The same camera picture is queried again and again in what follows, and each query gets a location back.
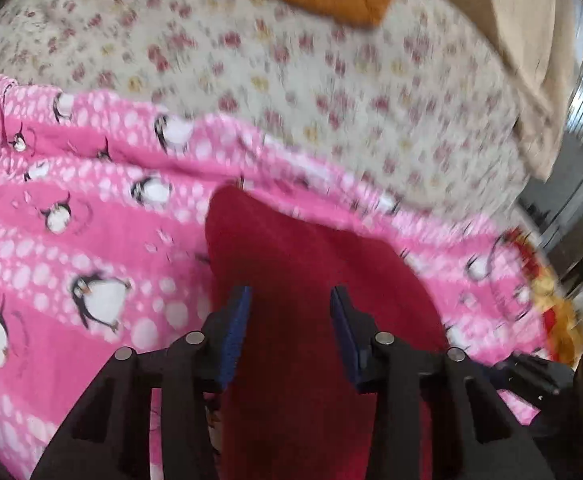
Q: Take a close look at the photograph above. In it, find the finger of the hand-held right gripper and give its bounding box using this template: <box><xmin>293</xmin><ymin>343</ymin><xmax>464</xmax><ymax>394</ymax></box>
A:
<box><xmin>491</xmin><ymin>352</ymin><xmax>579</xmax><ymax>411</ymax></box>

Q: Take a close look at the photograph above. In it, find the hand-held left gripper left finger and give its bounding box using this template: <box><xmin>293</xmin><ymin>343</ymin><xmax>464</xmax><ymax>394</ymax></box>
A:
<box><xmin>30</xmin><ymin>285</ymin><xmax>253</xmax><ymax>480</ymax></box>

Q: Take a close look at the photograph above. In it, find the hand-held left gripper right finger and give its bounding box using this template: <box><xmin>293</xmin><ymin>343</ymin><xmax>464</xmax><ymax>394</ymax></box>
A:
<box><xmin>330</xmin><ymin>285</ymin><xmax>555</xmax><ymax>480</ymax></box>

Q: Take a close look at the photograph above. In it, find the red garment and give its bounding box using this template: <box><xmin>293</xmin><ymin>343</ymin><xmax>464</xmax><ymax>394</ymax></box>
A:
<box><xmin>205</xmin><ymin>185</ymin><xmax>452</xmax><ymax>480</ymax></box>

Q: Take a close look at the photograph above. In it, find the yellow orange red blanket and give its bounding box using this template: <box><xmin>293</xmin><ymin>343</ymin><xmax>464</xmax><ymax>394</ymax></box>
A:
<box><xmin>500</xmin><ymin>227</ymin><xmax>583</xmax><ymax>367</ymax></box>

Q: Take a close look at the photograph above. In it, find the pink penguin print cloth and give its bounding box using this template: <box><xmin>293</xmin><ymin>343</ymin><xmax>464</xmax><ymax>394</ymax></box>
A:
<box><xmin>0</xmin><ymin>74</ymin><xmax>547</xmax><ymax>480</ymax></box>

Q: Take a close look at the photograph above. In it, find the grey appliance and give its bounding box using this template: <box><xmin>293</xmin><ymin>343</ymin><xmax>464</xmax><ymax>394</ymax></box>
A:
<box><xmin>519</xmin><ymin>25</ymin><xmax>583</xmax><ymax>283</ymax></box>

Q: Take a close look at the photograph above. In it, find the floral bed sheet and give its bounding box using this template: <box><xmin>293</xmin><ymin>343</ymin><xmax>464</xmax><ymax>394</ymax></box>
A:
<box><xmin>0</xmin><ymin>0</ymin><xmax>533</xmax><ymax>222</ymax></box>

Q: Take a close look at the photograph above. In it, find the beige curtain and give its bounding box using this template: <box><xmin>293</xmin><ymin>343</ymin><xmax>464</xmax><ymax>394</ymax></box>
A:
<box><xmin>441</xmin><ymin>0</ymin><xmax>580</xmax><ymax>182</ymax></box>

